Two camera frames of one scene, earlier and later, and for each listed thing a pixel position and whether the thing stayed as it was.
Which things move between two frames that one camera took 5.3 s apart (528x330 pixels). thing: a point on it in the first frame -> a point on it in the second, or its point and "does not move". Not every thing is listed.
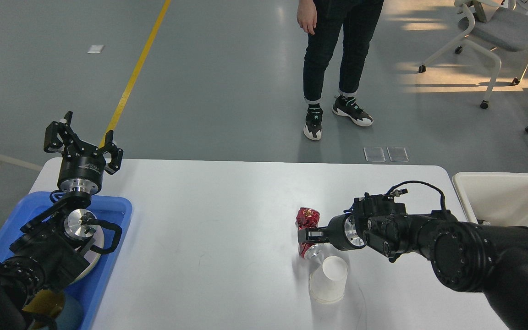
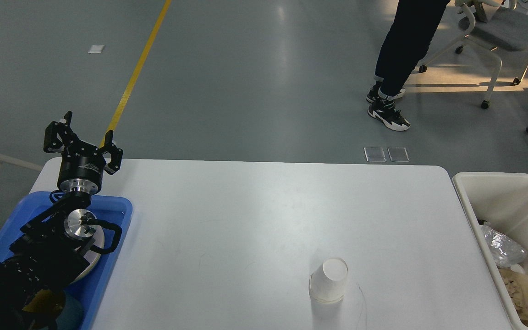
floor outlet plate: x=398 y=154 does not move
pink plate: x=91 y=250 does not move
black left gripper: x=81 y=173 does not move
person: x=359 y=19 -> x=401 y=46
